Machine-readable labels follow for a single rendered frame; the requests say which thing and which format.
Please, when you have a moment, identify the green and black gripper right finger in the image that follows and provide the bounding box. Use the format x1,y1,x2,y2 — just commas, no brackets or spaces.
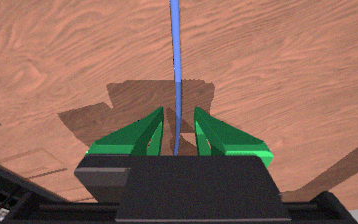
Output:
194,106,273,168

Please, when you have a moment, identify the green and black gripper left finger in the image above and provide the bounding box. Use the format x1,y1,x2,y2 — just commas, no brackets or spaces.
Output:
85,107,164,155

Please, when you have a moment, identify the blue cable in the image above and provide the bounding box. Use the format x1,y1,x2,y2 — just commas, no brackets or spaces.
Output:
170,0,181,155

